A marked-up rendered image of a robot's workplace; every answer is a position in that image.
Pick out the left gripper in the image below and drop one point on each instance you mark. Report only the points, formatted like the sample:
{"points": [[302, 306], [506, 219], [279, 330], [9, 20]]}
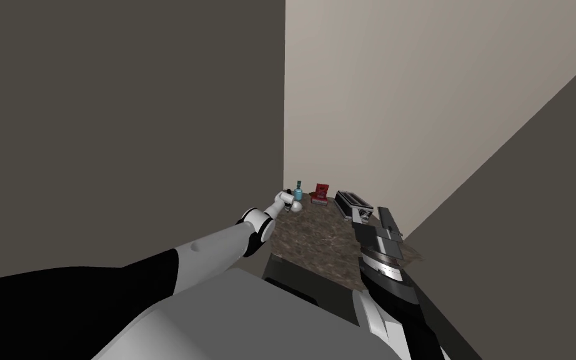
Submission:
{"points": [[289, 201]]}

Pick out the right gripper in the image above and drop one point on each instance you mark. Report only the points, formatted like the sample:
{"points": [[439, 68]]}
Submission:
{"points": [[380, 240]]}

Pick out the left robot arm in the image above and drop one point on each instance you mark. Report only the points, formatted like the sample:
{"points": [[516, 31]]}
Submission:
{"points": [[208, 250]]}

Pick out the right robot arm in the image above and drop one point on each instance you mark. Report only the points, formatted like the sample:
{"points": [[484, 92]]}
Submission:
{"points": [[393, 295]]}

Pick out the blue bottle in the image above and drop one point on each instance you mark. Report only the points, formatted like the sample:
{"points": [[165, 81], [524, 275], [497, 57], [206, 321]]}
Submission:
{"points": [[298, 193]]}

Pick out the red box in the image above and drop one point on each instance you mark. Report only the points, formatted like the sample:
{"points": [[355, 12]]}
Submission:
{"points": [[321, 193]]}

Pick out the silver black toaster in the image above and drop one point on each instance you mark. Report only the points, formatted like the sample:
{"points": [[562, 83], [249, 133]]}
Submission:
{"points": [[352, 202]]}

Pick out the dark cabinet front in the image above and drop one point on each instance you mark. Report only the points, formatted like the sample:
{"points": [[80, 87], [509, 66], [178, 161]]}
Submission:
{"points": [[308, 286]]}

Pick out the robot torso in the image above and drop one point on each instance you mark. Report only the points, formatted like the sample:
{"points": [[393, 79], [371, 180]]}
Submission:
{"points": [[248, 325]]}

